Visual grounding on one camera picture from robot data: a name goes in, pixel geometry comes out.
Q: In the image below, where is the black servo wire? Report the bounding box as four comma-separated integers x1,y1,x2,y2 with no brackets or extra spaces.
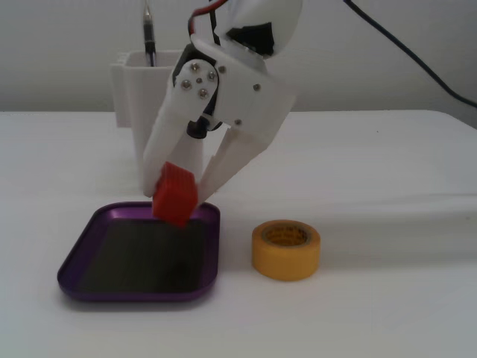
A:
208,7,224,45

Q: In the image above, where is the white plastic pen holder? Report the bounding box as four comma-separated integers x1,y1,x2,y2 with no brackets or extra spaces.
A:
110,51,205,191

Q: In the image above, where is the dark power cable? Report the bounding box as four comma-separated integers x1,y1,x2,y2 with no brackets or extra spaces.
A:
342,0,477,107

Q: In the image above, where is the purple metal tray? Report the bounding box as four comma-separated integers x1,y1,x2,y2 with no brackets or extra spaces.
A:
57,201,221,303

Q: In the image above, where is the black pen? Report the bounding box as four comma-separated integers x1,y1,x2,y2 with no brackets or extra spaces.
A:
142,0,157,67

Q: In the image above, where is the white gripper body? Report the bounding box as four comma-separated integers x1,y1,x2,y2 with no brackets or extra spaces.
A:
172,35,298,151

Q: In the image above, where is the yellow tape roll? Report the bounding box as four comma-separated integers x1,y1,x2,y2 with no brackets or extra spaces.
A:
251,219,321,283

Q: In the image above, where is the red cube block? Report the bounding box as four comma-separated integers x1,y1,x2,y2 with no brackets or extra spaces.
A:
152,161,198,229

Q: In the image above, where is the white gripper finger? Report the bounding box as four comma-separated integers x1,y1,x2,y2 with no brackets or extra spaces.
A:
142,59,221,198
196,125,262,204

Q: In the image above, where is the red servo wire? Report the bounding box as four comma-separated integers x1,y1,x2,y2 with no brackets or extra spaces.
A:
187,0,228,38

